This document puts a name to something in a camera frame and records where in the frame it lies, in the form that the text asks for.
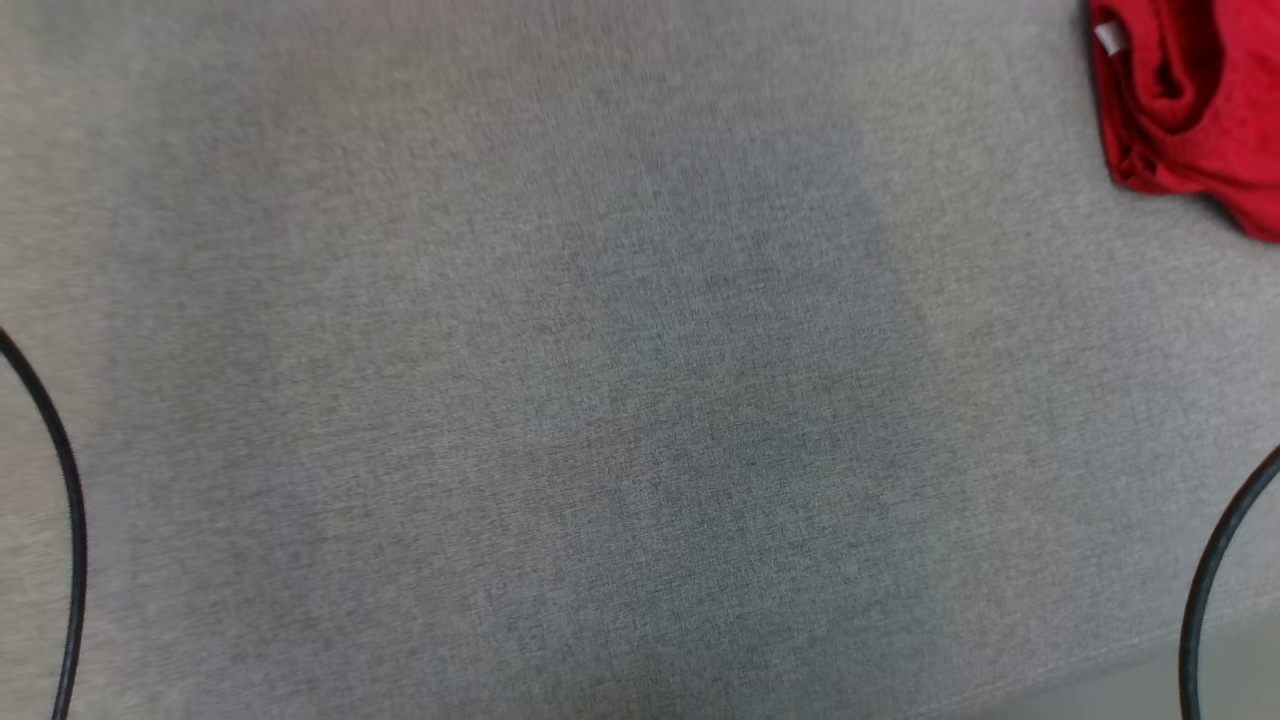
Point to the red shorts with white stripe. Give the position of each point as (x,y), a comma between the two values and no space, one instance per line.
(1200,100)

